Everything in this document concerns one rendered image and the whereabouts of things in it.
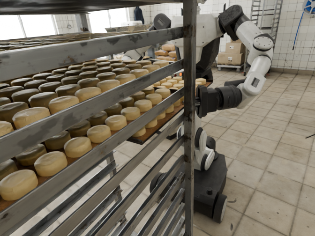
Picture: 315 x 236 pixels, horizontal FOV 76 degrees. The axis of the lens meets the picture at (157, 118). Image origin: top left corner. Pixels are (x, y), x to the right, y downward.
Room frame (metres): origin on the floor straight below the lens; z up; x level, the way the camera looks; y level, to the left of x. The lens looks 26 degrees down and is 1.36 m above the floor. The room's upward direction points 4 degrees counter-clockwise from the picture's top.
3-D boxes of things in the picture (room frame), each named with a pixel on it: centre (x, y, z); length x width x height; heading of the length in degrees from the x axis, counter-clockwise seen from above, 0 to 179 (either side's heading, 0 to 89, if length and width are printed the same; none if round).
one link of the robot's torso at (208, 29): (1.32, -0.29, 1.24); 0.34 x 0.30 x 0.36; 57
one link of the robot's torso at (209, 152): (1.40, -0.34, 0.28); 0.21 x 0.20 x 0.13; 147
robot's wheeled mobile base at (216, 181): (1.37, -0.32, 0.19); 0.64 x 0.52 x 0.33; 147
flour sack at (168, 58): (6.18, -0.45, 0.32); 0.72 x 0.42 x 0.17; 53
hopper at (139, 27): (2.86, 0.29, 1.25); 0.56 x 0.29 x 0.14; 130
